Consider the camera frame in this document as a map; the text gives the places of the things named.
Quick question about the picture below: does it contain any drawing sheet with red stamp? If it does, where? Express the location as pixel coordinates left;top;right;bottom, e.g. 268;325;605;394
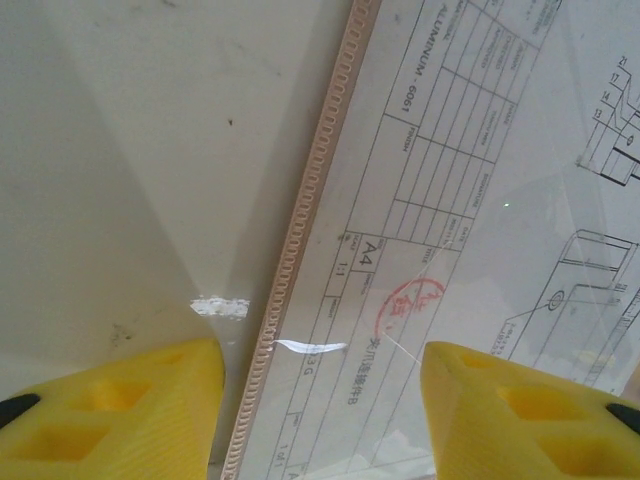
239;0;640;480

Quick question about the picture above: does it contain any beige clip folder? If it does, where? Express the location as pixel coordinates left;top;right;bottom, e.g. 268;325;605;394
0;0;382;480

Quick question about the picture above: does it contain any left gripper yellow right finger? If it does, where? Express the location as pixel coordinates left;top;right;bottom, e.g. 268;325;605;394
421;341;640;480

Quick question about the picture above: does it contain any clear sleeve with blue edge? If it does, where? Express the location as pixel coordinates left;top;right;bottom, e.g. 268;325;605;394
218;0;640;480

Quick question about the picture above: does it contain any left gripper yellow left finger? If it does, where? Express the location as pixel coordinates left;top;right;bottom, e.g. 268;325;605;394
0;338;227;480

